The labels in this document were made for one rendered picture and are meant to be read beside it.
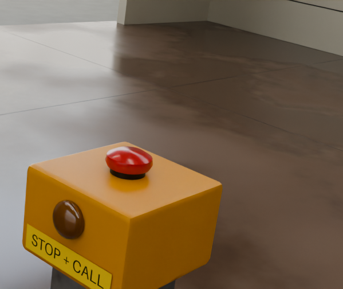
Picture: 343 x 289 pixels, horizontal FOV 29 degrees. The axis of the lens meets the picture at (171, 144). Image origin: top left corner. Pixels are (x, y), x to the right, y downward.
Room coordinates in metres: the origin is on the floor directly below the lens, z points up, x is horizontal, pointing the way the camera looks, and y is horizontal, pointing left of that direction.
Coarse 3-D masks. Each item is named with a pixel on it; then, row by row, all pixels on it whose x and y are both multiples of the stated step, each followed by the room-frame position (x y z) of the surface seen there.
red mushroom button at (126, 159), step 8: (112, 152) 0.51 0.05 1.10; (120, 152) 0.50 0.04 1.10; (128, 152) 0.51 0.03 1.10; (136, 152) 0.51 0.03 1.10; (144, 152) 0.51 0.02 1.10; (112, 160) 0.50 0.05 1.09; (120, 160) 0.49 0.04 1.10; (128, 160) 0.49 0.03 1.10; (136, 160) 0.50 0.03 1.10; (144, 160) 0.50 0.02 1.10; (152, 160) 0.51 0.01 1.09; (112, 168) 0.50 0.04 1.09; (120, 168) 0.49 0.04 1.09; (128, 168) 0.49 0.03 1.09; (136, 168) 0.49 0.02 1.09; (144, 168) 0.50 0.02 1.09
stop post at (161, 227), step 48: (48, 192) 0.48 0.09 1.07; (96, 192) 0.46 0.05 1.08; (144, 192) 0.47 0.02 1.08; (192, 192) 0.49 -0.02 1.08; (48, 240) 0.47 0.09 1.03; (96, 240) 0.44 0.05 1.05; (144, 240) 0.44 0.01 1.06; (192, 240) 0.49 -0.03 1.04; (96, 288) 0.44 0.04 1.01; (144, 288) 0.45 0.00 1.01
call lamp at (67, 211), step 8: (64, 200) 0.46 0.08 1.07; (56, 208) 0.46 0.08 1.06; (64, 208) 0.45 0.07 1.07; (72, 208) 0.45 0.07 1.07; (56, 216) 0.46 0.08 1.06; (64, 216) 0.45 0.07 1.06; (72, 216) 0.45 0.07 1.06; (80, 216) 0.45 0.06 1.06; (56, 224) 0.46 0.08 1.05; (64, 224) 0.45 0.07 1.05; (72, 224) 0.45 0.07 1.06; (80, 224) 0.45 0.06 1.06; (64, 232) 0.45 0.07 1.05; (72, 232) 0.45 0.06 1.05; (80, 232) 0.45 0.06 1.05
